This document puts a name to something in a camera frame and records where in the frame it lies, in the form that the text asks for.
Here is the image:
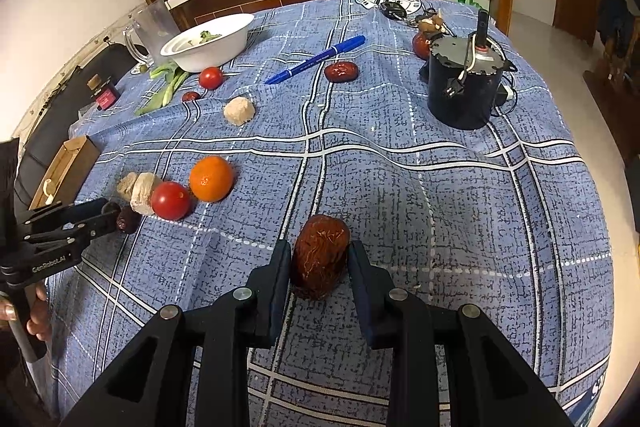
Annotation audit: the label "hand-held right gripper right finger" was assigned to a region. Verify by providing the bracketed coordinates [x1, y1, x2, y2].
[348, 240, 573, 427]

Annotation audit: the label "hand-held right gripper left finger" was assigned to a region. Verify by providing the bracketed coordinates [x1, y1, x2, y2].
[60, 239, 292, 427]

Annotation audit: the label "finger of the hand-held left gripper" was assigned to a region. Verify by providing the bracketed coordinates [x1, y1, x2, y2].
[20, 201, 121, 235]
[30, 216, 123, 258]

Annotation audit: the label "dark red date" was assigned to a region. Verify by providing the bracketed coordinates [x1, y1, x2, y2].
[116, 206, 142, 235]

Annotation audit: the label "large red date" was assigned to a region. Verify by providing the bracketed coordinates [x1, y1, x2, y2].
[290, 215, 351, 300]

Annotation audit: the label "person's left hand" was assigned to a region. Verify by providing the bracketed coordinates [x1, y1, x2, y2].
[0, 283, 52, 343]

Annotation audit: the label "cardboard box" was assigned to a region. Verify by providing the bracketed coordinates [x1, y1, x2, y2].
[29, 136, 102, 210]

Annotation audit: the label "red tomato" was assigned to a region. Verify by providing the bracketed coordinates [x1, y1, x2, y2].
[151, 181, 193, 221]
[198, 67, 224, 90]
[412, 32, 433, 60]

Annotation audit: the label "black sofa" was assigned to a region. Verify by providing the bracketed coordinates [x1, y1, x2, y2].
[14, 44, 141, 208]

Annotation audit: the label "pink small box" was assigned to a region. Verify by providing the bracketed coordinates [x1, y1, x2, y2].
[95, 77, 121, 110]

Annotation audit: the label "orange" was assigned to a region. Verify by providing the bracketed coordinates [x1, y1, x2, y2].
[189, 156, 235, 202]

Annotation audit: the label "green vegetable stalks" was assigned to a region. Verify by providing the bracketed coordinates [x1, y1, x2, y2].
[135, 62, 193, 116]

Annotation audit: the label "clear glass jug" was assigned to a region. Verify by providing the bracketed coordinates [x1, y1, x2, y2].
[122, 0, 181, 65]

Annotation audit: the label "white bowl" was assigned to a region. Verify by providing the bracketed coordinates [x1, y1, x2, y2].
[160, 13, 256, 73]

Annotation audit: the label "black cylindrical device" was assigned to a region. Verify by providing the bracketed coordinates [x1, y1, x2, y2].
[426, 34, 506, 130]

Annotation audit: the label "blue marker pen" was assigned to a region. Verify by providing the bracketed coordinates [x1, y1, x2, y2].
[264, 35, 367, 86]

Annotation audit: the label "black power adapter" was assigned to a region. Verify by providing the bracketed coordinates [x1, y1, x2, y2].
[492, 82, 518, 118]

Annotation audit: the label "brown figurine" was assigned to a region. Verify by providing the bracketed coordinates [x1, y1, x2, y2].
[417, 9, 448, 40]

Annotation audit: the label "bunch of keys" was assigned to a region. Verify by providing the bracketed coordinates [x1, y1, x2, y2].
[380, 2, 416, 22]

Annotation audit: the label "wooden rack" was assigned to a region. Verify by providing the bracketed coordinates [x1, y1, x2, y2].
[582, 14, 640, 162]

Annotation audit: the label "dark clothing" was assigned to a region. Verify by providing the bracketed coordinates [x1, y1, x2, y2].
[597, 0, 636, 52]

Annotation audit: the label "white cable with black plug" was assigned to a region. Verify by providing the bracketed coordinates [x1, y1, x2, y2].
[444, 34, 477, 98]

